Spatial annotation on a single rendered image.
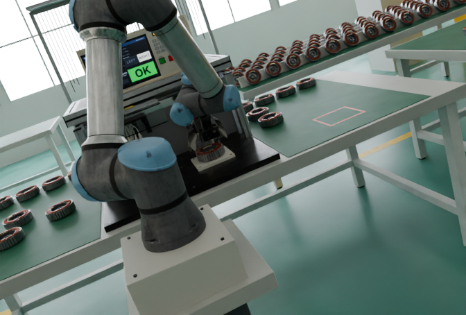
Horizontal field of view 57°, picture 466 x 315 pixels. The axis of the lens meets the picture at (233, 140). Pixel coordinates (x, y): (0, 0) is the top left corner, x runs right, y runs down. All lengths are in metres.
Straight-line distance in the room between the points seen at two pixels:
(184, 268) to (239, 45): 7.56
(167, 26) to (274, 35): 7.52
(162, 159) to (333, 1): 8.35
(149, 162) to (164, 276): 0.23
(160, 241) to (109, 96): 0.36
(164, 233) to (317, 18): 8.18
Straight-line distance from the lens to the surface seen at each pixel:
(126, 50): 1.72
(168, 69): 1.74
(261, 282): 0.97
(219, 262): 0.94
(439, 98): 1.79
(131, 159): 0.93
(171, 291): 0.94
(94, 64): 1.09
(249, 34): 8.41
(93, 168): 1.03
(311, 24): 8.89
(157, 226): 0.97
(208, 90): 1.22
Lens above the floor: 1.29
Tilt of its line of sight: 17 degrees down
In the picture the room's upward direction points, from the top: 19 degrees counter-clockwise
